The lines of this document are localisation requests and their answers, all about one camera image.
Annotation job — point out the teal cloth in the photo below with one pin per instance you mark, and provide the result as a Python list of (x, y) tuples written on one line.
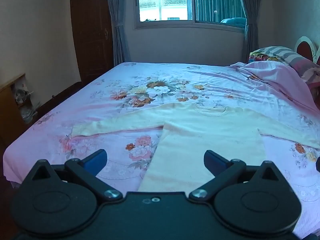
[(233, 20)]

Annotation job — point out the colourful floral quilt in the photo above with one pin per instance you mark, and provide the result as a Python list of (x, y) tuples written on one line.
[(260, 57)]

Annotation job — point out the light wooden cabinet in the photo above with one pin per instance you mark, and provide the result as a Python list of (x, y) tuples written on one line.
[(7, 100)]

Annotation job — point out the white framed window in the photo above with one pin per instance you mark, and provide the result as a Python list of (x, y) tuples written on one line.
[(165, 2)]

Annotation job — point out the cream knit sweater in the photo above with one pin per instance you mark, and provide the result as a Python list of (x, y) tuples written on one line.
[(200, 135)]

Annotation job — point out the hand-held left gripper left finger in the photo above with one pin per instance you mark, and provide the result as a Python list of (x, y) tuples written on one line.
[(96, 158)]

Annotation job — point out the dark wooden wardrobe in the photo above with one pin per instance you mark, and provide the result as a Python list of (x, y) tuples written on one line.
[(91, 30)]

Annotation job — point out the bed with floral sheet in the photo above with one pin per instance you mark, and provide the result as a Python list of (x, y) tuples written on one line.
[(175, 77)]

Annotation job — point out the grey striped pillow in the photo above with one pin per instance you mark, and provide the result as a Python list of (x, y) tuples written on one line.
[(290, 55)]

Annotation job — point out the crumpled plastic bag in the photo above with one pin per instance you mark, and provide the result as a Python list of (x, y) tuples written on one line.
[(23, 93)]

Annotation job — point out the grey curtain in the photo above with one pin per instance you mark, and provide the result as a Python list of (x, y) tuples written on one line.
[(250, 17), (120, 25)]

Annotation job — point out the pink blanket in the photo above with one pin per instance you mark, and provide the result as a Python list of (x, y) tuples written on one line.
[(275, 80)]

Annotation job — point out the red and white headboard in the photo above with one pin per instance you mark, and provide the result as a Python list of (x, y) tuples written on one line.
[(306, 47)]

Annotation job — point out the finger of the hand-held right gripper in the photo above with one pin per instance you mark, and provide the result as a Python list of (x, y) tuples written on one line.
[(318, 164)]

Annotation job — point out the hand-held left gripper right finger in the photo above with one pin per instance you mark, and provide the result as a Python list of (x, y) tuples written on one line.
[(212, 160)]

